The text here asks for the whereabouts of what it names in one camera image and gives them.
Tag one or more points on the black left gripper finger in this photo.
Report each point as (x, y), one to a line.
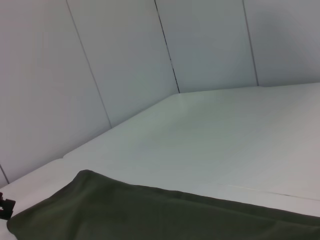
(7, 208)

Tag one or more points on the dark green t-shirt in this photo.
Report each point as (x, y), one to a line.
(162, 215)

